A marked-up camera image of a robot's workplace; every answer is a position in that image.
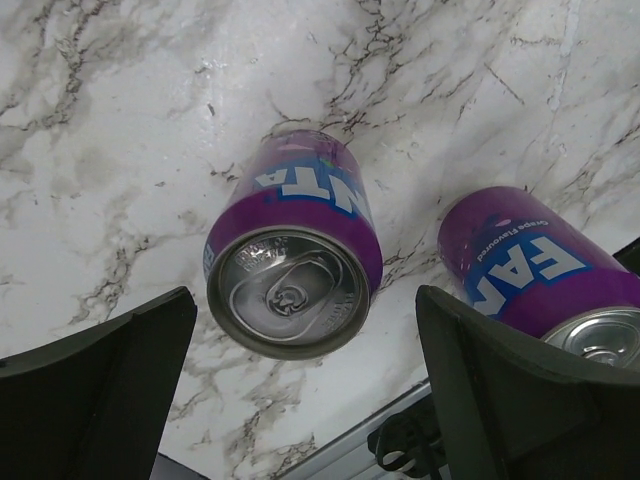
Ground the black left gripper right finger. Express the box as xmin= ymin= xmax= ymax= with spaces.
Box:
xmin=416 ymin=285 xmax=639 ymax=479

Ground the purple fanta can left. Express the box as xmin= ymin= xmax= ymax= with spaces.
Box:
xmin=437 ymin=186 xmax=639 ymax=369

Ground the purple fanta can front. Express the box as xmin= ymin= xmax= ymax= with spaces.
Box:
xmin=203 ymin=130 xmax=383 ymax=360

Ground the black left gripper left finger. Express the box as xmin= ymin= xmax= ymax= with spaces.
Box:
xmin=1 ymin=286 xmax=197 ymax=479

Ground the black base frame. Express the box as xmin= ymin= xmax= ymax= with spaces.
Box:
xmin=149 ymin=384 xmax=441 ymax=480

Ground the purple fanta can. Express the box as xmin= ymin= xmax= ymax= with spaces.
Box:
xmin=203 ymin=130 xmax=383 ymax=360
xmin=437 ymin=186 xmax=639 ymax=369

